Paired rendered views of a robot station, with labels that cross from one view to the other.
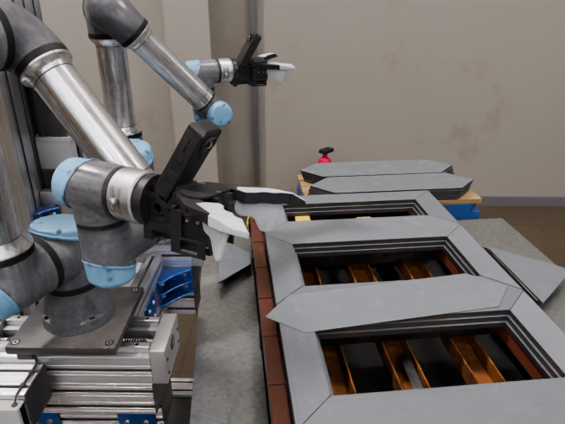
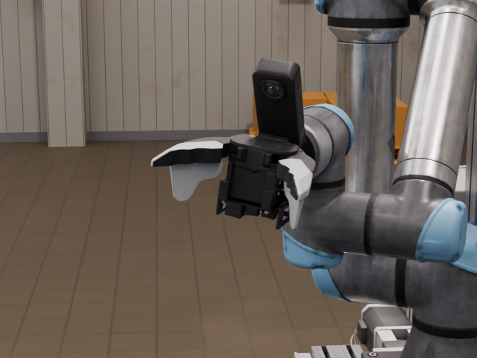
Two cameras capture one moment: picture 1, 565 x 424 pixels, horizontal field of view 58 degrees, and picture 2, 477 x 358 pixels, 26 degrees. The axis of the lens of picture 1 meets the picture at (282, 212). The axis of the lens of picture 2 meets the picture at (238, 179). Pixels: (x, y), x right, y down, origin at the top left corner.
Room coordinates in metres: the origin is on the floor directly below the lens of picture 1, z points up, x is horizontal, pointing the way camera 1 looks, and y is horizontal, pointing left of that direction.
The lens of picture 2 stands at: (0.48, -0.94, 1.67)
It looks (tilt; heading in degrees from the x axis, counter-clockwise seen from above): 13 degrees down; 85
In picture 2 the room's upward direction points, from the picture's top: straight up
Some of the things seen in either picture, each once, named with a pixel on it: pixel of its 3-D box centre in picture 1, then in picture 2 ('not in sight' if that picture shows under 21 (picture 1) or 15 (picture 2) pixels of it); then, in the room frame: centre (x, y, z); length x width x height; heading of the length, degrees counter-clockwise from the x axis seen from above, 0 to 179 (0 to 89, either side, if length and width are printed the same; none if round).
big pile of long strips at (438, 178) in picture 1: (384, 180); not in sight; (2.27, -0.49, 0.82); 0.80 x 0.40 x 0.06; 96
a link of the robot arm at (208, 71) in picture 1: (201, 72); not in sight; (1.64, 0.26, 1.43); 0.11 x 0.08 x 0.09; 115
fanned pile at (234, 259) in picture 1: (234, 258); not in sight; (1.73, 0.19, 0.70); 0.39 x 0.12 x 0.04; 6
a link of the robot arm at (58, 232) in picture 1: (63, 249); (449, 270); (0.91, 0.45, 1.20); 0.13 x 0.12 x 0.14; 154
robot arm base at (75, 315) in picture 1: (76, 294); (451, 346); (0.91, 0.44, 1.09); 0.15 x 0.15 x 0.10
